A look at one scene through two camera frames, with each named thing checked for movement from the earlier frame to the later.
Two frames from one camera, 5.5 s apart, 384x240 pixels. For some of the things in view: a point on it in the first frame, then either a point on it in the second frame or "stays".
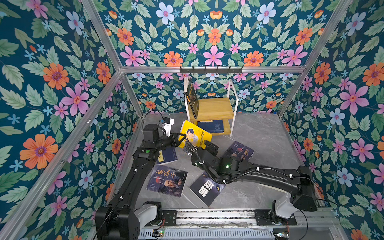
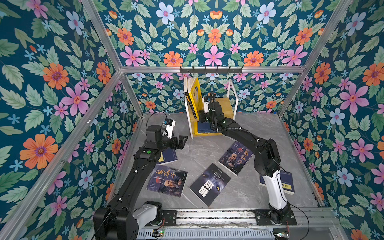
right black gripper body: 212,149 -> 206,117
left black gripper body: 166,142 stays
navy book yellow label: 211,126 stays
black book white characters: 207,188 stays
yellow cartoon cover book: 194,135 -> 194,90
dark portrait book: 240,152 stays
